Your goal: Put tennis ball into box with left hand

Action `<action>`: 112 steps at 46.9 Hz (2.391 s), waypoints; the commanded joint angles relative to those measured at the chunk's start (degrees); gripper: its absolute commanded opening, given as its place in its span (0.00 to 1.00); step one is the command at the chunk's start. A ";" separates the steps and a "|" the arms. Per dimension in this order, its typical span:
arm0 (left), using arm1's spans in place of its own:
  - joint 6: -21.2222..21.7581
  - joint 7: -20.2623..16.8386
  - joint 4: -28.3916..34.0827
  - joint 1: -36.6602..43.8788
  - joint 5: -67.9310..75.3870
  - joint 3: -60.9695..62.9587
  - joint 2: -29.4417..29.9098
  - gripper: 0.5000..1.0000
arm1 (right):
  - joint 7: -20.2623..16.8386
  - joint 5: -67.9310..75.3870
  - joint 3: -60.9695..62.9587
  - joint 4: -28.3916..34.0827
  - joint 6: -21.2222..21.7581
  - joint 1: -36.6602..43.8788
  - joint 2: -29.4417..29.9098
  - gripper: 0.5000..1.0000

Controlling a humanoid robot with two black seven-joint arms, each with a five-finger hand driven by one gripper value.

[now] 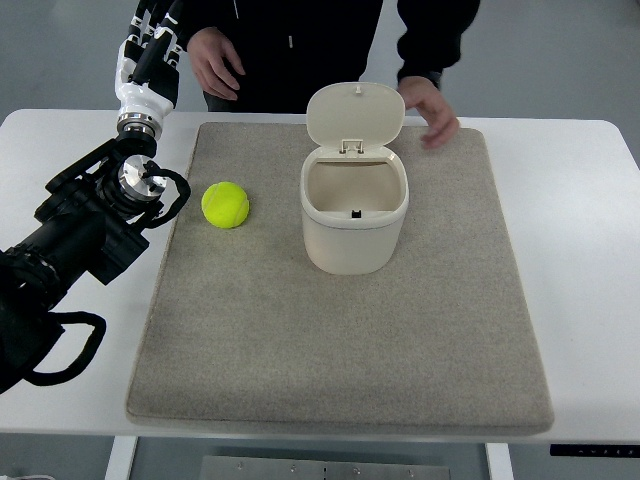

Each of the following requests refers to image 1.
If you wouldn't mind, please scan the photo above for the person's right hand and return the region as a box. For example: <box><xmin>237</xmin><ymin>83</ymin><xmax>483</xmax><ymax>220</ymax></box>
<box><xmin>187</xmin><ymin>27</ymin><xmax>246</xmax><ymax>101</ymax></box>

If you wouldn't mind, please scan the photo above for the person's left hand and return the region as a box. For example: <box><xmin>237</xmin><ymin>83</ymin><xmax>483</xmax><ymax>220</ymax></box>
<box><xmin>398</xmin><ymin>76</ymin><xmax>460</xmax><ymax>150</ymax></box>

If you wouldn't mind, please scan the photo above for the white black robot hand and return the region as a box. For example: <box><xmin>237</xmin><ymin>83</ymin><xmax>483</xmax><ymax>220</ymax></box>
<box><xmin>114</xmin><ymin>1</ymin><xmax>185</xmax><ymax>135</ymax></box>

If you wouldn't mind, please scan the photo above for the yellow tennis ball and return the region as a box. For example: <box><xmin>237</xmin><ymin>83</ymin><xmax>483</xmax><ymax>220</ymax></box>
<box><xmin>201</xmin><ymin>181</ymin><xmax>250</xmax><ymax>229</ymax></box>

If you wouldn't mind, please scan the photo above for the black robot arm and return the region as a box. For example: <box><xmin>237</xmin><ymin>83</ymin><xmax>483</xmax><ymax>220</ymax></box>
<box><xmin>1</xmin><ymin>113</ymin><xmax>191</xmax><ymax>391</ymax></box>

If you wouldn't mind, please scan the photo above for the person in black jacket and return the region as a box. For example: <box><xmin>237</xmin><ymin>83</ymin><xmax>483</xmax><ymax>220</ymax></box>
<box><xmin>180</xmin><ymin>1</ymin><xmax>480</xmax><ymax>113</ymax></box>

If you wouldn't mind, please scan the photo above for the beige lidded plastic bin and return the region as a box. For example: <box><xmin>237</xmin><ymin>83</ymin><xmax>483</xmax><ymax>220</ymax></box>
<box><xmin>300</xmin><ymin>82</ymin><xmax>409</xmax><ymax>275</ymax></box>

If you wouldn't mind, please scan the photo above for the grey felt mat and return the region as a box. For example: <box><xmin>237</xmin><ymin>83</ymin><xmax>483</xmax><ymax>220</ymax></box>
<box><xmin>126</xmin><ymin>123</ymin><xmax>554</xmax><ymax>435</ymax></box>

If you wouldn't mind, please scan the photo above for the black table control panel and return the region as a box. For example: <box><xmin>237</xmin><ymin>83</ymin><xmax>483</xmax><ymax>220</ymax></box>
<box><xmin>549</xmin><ymin>444</ymin><xmax>640</xmax><ymax>459</ymax></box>

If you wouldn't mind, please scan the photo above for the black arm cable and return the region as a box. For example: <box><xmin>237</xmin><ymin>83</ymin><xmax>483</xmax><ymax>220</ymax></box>
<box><xmin>22</xmin><ymin>310</ymin><xmax>108</xmax><ymax>387</ymax></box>

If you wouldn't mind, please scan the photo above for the white table frame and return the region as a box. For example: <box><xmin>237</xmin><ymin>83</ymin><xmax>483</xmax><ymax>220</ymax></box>
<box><xmin>104</xmin><ymin>436</ymin><xmax>514</xmax><ymax>480</ymax></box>

